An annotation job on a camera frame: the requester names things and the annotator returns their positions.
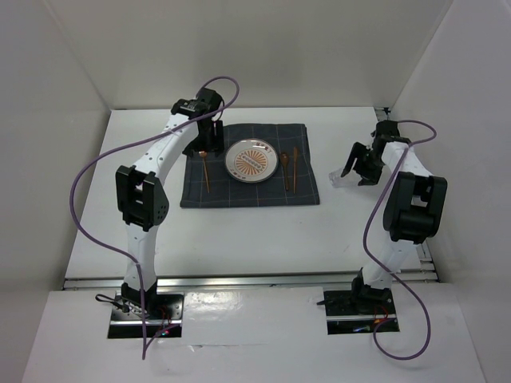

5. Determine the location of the clear faceted drinking glass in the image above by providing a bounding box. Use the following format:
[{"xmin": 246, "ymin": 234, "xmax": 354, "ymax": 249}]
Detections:
[{"xmin": 328, "ymin": 168, "xmax": 360, "ymax": 189}]

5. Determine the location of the front aluminium rail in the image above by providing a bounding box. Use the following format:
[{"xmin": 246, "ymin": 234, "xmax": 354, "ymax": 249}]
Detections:
[{"xmin": 61, "ymin": 270, "xmax": 440, "ymax": 290}]

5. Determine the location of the copper knife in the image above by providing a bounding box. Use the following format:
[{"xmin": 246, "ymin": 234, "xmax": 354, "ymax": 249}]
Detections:
[{"xmin": 293, "ymin": 146, "xmax": 299, "ymax": 194}]

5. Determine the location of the copper fork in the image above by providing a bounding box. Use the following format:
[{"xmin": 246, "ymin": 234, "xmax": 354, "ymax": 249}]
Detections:
[{"xmin": 199, "ymin": 151, "xmax": 211, "ymax": 193}]

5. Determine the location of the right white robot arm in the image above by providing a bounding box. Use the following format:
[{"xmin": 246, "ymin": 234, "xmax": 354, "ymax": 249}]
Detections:
[{"xmin": 340, "ymin": 120, "xmax": 448, "ymax": 313}]

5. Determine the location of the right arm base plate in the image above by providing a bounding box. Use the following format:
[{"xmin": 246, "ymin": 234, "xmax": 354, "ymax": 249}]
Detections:
[{"xmin": 317, "ymin": 290, "xmax": 400, "ymax": 335}]

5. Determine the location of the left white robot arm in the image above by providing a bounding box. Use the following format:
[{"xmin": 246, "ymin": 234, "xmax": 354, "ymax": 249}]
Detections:
[{"xmin": 115, "ymin": 88, "xmax": 224, "ymax": 318}]

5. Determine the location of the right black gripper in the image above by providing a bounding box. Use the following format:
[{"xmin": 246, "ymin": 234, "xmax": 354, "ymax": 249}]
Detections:
[{"xmin": 342, "ymin": 141, "xmax": 386, "ymax": 187}]

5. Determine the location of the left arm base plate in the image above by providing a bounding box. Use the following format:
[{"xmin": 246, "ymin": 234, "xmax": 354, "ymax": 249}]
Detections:
[{"xmin": 95, "ymin": 294, "xmax": 184, "ymax": 339}]

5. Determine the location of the copper spoon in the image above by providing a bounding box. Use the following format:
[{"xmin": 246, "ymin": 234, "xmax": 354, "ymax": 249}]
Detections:
[{"xmin": 279, "ymin": 152, "xmax": 290, "ymax": 192}]

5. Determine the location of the dark grey checked cloth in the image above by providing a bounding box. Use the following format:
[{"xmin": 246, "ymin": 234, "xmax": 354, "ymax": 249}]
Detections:
[{"xmin": 180, "ymin": 123, "xmax": 320, "ymax": 208}]

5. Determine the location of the orange patterned plate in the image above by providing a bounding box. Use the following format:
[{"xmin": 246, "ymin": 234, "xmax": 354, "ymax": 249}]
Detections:
[{"xmin": 224, "ymin": 139, "xmax": 279, "ymax": 184}]

